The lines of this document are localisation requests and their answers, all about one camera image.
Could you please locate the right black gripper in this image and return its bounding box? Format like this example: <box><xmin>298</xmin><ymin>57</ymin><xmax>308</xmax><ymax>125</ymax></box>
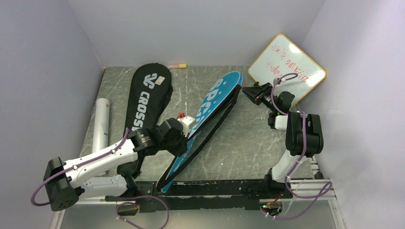
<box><xmin>242</xmin><ymin>83</ymin><xmax>278</xmax><ymax>113</ymax></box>

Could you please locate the blue racket cover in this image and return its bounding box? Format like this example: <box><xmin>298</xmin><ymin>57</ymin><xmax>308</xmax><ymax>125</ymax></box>
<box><xmin>156</xmin><ymin>71</ymin><xmax>243</xmax><ymax>193</ymax></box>

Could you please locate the black racket cover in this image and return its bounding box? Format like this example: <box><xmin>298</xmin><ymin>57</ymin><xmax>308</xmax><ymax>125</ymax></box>
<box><xmin>117</xmin><ymin>63</ymin><xmax>174</xmax><ymax>177</ymax></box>

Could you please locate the white shuttlecock tube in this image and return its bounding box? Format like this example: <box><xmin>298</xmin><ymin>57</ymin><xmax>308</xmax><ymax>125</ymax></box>
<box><xmin>92</xmin><ymin>98</ymin><xmax>110</xmax><ymax>153</ymax></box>

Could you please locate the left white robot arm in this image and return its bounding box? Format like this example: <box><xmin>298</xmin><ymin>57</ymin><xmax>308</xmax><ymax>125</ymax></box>
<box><xmin>44</xmin><ymin>116</ymin><xmax>196</xmax><ymax>211</ymax></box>

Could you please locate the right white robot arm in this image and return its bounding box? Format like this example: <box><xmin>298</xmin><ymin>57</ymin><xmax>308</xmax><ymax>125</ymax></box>
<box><xmin>242</xmin><ymin>83</ymin><xmax>324</xmax><ymax>198</ymax></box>

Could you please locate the orange yellow marker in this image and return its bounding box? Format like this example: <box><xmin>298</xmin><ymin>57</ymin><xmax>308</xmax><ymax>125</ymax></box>
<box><xmin>167</xmin><ymin>63</ymin><xmax>187</xmax><ymax>69</ymax></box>

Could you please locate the whiteboard with orange frame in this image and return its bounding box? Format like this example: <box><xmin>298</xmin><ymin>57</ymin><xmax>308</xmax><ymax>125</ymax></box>
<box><xmin>248</xmin><ymin>33</ymin><xmax>327</xmax><ymax>107</ymax></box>

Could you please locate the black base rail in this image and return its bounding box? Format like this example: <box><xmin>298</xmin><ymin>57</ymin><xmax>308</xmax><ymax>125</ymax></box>
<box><xmin>105</xmin><ymin>177</ymin><xmax>292</xmax><ymax>213</ymax></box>

